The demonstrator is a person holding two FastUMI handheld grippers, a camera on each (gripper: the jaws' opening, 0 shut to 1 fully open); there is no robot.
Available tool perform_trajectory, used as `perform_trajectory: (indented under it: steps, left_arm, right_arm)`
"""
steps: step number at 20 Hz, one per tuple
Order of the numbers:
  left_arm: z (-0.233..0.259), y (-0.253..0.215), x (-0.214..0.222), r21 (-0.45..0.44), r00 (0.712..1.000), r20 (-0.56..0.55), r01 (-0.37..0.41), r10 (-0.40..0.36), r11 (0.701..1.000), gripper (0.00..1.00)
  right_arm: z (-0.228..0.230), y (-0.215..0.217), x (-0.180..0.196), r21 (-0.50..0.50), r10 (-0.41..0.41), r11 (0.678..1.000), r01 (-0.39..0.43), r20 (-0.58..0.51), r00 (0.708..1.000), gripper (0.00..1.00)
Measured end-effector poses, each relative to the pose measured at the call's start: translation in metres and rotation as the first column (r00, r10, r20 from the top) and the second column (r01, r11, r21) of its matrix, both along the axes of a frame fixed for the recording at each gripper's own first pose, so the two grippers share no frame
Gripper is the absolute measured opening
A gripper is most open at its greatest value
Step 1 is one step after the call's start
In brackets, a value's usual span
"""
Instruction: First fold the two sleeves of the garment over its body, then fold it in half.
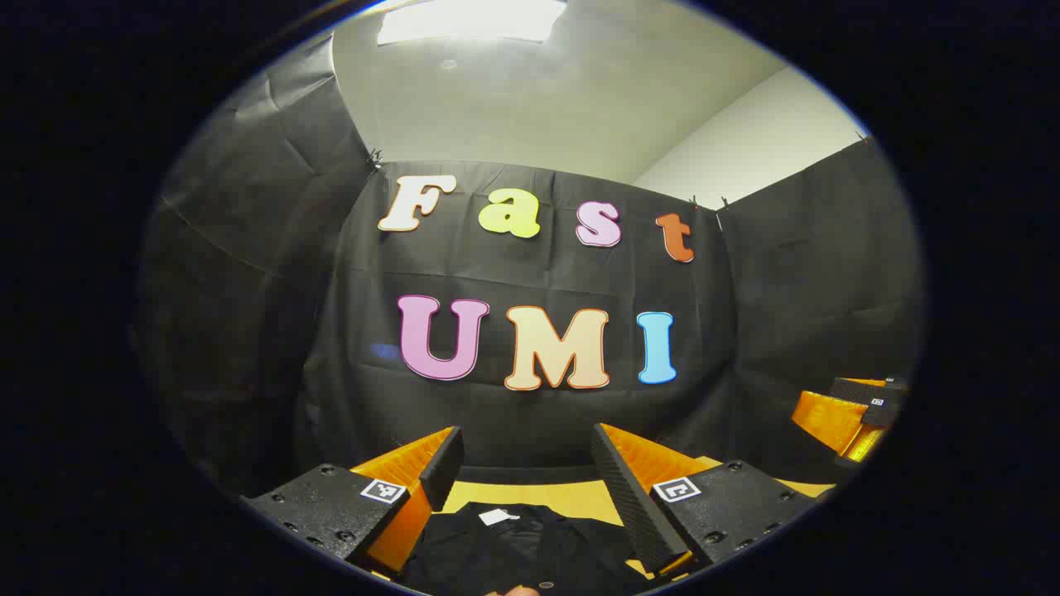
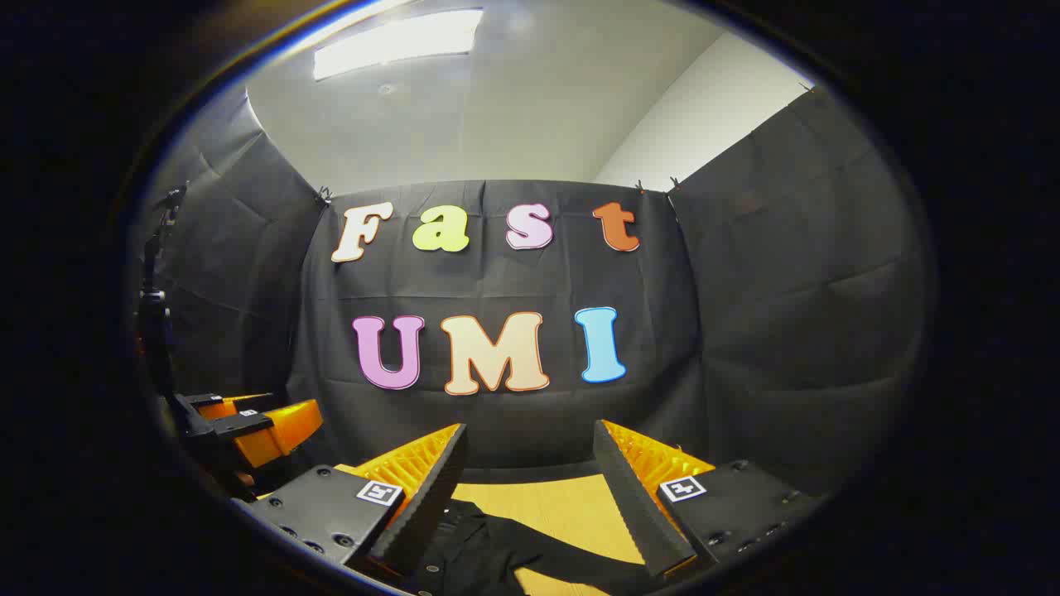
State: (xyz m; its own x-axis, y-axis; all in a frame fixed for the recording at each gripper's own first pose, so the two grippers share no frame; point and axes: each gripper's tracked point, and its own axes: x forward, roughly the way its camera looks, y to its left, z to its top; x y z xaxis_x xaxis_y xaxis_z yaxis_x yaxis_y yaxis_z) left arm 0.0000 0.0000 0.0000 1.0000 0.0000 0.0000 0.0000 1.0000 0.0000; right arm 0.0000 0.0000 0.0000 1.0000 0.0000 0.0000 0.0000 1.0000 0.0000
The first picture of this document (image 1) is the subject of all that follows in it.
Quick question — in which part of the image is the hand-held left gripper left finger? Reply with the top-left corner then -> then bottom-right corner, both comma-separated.
240,426 -> 465,576

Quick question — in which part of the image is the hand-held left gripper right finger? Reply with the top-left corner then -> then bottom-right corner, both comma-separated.
591,423 -> 821,578

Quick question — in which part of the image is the black button-up garment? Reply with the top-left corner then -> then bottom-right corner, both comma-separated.
397,501 -> 655,596

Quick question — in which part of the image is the black backdrop cloth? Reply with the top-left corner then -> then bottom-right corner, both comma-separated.
137,33 -> 924,497

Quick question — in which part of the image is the ceiling light panel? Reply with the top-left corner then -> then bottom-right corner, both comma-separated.
377,0 -> 568,46

